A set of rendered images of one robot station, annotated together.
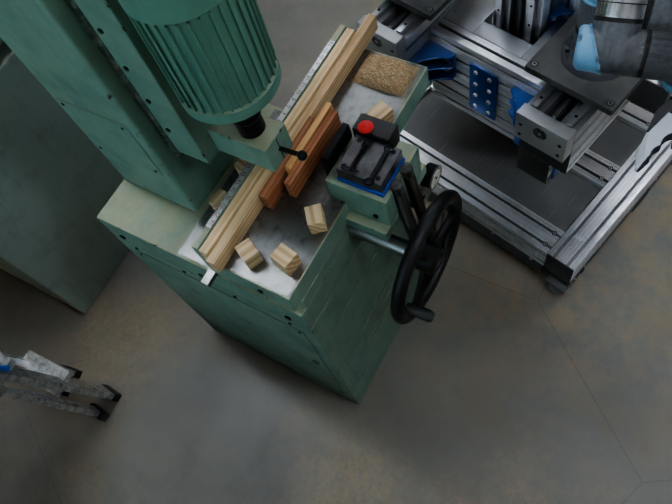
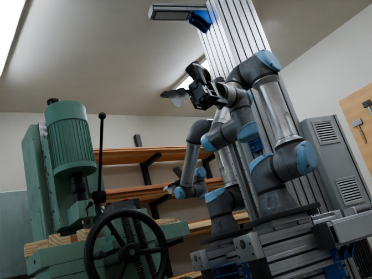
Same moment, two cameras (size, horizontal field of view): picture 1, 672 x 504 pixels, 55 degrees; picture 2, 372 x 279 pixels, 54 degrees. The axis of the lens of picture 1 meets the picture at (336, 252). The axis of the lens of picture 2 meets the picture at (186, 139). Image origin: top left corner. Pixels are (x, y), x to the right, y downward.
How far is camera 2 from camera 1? 1.49 m
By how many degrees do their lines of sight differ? 80
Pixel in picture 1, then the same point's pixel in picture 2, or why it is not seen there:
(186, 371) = not seen: outside the picture
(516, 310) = not seen: outside the picture
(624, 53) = (214, 129)
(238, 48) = (71, 136)
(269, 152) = (78, 203)
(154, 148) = (46, 223)
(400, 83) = (168, 221)
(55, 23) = (34, 153)
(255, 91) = (74, 157)
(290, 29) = not seen: outside the picture
